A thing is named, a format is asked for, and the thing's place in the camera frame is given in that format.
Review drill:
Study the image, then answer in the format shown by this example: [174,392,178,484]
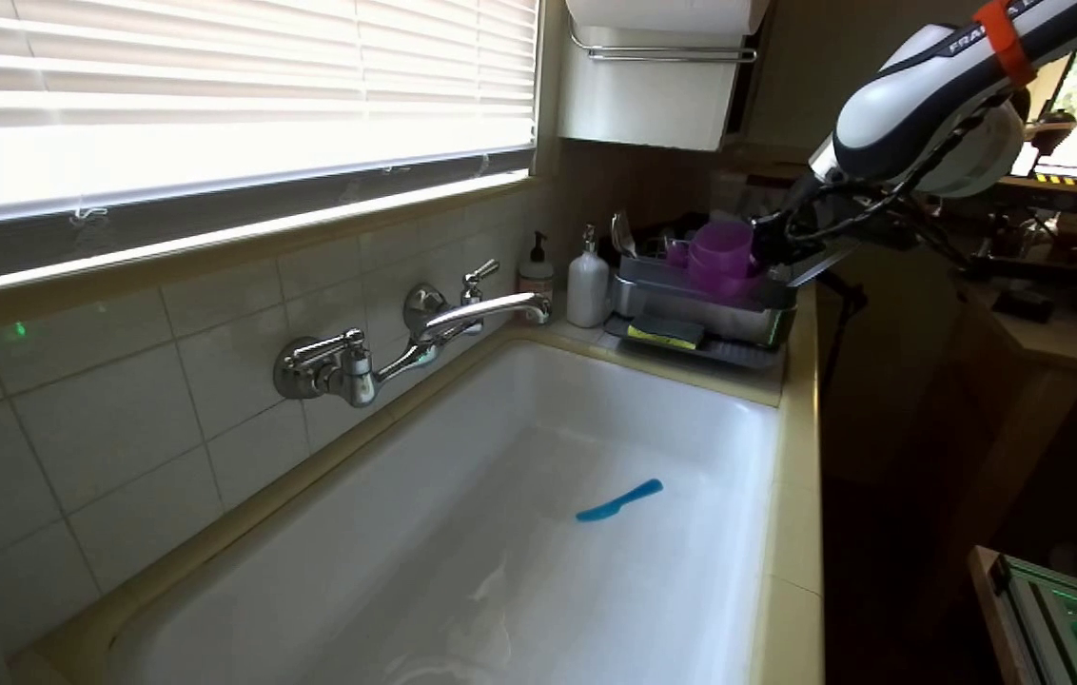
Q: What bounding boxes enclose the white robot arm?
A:
[754,0,1077,267]

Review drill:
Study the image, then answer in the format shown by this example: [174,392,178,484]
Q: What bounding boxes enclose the white sink basin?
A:
[105,335,785,685]

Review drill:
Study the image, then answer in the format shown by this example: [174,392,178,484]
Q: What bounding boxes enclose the white soap bottle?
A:
[568,227,611,328]

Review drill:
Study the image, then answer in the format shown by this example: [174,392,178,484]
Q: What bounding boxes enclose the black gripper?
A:
[754,177,877,263]

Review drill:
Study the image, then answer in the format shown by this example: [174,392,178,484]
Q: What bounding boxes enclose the white window blinds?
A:
[0,0,542,220]

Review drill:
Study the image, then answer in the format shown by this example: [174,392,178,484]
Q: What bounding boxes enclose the grey dish rack tray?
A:
[606,255,797,369]

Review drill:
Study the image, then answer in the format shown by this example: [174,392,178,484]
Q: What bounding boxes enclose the white paper towel dispenser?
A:
[563,0,773,151]

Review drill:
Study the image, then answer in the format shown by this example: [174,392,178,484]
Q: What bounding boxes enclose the chrome wall faucet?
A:
[269,255,560,413]

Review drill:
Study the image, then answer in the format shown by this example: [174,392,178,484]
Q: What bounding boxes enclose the yellow green sponge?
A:
[626,324,703,354]

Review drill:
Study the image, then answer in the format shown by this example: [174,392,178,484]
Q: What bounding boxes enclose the blue plastic knife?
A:
[575,480,663,522]

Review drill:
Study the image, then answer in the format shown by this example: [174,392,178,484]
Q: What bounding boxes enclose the green white box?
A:
[967,546,1077,685]

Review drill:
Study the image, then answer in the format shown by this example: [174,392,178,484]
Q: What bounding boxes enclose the purple plastic bowl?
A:
[668,236,754,305]

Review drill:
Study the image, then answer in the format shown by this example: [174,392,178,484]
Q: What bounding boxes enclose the dark pump soap bottle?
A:
[518,236,557,305]

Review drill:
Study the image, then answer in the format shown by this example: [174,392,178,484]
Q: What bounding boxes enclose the purple plastic cup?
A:
[688,220,754,288]

